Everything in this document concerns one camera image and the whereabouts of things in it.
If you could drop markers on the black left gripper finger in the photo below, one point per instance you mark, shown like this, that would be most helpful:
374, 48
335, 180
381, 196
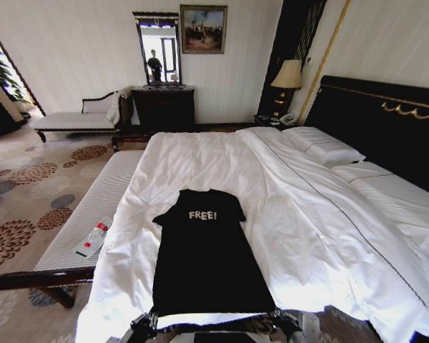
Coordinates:
154, 319

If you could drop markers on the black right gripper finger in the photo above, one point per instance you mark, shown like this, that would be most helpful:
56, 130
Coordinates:
274, 316

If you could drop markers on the black FREE print t-shirt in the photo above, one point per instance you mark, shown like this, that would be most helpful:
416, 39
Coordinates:
203, 264

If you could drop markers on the white striped bed bench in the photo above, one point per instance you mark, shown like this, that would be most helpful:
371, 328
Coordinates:
75, 221

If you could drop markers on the white bed sheet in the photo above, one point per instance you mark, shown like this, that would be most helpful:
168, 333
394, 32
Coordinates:
404, 203

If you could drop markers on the robot front dark panel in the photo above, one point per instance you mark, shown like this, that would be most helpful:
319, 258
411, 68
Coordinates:
221, 338

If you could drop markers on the white duvet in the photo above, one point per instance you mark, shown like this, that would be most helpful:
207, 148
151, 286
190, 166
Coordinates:
307, 228

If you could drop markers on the clear plastic water bottle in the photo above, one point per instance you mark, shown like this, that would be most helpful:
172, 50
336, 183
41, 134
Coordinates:
93, 237

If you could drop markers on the white pillow with dark stripe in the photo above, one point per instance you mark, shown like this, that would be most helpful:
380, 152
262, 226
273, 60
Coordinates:
361, 171
325, 146

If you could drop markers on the dark nightstand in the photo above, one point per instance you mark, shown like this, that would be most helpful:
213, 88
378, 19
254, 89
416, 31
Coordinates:
266, 120

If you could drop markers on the white desk telephone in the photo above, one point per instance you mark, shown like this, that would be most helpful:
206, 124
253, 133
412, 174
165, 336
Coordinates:
287, 119

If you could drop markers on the black headboard with gold ornament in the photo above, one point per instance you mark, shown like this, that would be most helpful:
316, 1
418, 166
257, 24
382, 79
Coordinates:
379, 132

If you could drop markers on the dark wooden dresser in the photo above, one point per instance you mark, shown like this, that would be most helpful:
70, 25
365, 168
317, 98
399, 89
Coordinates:
162, 109

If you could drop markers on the table lamp with cream shade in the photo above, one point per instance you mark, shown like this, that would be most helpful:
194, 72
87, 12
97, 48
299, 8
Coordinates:
287, 76

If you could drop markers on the person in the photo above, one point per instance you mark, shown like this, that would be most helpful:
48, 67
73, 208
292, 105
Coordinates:
154, 66

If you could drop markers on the green leafy plant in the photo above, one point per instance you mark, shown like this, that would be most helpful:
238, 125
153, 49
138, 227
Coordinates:
0, 71

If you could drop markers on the gold framed painting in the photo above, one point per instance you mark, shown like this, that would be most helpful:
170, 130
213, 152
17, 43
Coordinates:
203, 29

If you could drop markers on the white chaise longue, dark frame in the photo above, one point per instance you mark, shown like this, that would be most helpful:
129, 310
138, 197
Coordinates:
78, 119

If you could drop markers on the gold wall trim strip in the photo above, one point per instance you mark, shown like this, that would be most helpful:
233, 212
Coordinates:
325, 53

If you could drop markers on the dark wall panel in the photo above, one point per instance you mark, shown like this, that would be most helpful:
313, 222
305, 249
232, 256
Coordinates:
289, 39

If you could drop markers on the dark framed wall mirror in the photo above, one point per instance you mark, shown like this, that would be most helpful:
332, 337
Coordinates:
157, 39

